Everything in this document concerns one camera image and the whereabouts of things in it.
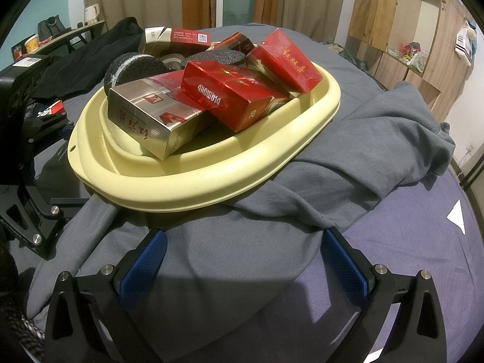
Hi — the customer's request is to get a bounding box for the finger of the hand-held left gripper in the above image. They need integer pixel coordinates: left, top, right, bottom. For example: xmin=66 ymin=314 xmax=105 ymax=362
xmin=23 ymin=113 xmax=76 ymax=160
xmin=0 ymin=185 xmax=90 ymax=261

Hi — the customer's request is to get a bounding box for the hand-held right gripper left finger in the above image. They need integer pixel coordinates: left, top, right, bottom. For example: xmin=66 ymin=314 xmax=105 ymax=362
xmin=44 ymin=229 xmax=168 ymax=363

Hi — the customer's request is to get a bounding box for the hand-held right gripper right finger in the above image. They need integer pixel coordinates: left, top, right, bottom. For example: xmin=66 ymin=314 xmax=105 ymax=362
xmin=321 ymin=228 xmax=447 ymax=363

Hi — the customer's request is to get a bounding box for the black round sponge white band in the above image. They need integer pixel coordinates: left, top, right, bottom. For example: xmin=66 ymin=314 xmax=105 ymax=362
xmin=103 ymin=51 xmax=172 ymax=92

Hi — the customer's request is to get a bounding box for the silver and red box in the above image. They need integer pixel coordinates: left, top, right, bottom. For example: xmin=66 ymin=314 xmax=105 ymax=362
xmin=107 ymin=76 xmax=217 ymax=160

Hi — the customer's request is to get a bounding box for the pale yellow plastic basin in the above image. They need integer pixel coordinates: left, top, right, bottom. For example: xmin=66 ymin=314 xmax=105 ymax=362
xmin=68 ymin=60 xmax=342 ymax=214

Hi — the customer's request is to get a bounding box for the round metal tin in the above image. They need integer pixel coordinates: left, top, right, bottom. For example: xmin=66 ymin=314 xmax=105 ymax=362
xmin=158 ymin=54 xmax=187 ymax=73

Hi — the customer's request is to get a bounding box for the gold and red carton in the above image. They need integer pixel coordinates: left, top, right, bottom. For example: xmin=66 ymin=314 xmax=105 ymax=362
xmin=138 ymin=26 xmax=213 ymax=56

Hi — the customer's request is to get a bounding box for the glossy red box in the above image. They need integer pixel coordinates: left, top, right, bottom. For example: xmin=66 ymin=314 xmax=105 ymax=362
xmin=180 ymin=60 xmax=298 ymax=132

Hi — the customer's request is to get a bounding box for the dark red box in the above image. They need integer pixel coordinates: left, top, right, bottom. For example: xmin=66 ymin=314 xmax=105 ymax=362
xmin=209 ymin=32 xmax=257 ymax=57

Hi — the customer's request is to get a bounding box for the red box with gold script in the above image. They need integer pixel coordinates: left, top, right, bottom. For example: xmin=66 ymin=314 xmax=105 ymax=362
xmin=247 ymin=29 xmax=326 ymax=94

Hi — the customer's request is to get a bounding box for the small red and white box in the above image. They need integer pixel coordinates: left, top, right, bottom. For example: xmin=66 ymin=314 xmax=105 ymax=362
xmin=37 ymin=100 xmax=66 ymax=119

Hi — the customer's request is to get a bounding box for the dark desk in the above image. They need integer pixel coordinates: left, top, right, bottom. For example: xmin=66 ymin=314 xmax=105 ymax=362
xmin=11 ymin=19 xmax=105 ymax=63

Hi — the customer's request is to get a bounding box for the grey backpack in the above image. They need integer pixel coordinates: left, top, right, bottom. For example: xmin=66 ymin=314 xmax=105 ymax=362
xmin=37 ymin=15 xmax=69 ymax=43

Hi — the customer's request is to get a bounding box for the black cloth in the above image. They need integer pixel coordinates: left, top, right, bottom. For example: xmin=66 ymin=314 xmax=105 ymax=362
xmin=33 ymin=17 xmax=145 ymax=102

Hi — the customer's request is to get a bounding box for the grey sweatshirt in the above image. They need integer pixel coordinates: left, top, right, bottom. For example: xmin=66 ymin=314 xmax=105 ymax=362
xmin=25 ymin=81 xmax=457 ymax=320

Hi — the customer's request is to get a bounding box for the cream electric kettle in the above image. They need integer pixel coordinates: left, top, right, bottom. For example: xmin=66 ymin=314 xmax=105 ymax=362
xmin=83 ymin=3 xmax=101 ymax=24

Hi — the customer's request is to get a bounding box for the grey-green cloth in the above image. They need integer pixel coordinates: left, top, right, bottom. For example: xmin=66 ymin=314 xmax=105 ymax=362
xmin=319 ymin=41 xmax=370 ymax=71

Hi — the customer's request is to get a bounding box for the clear plastic bag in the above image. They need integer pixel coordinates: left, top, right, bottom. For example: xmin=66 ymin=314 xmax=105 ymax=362
xmin=406 ymin=50 xmax=430 ymax=72

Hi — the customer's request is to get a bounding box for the colourful shelf clutter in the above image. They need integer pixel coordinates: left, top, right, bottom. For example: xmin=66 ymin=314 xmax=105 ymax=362
xmin=387 ymin=41 xmax=421 ymax=62

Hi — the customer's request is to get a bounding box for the hanging white plastic bag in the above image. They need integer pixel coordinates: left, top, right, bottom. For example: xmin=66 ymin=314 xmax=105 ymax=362
xmin=453 ymin=20 xmax=476 ymax=66

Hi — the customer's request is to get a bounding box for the wooden wardrobe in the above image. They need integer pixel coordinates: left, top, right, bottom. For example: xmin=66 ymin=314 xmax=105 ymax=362
xmin=347 ymin=0 xmax=478 ymax=122

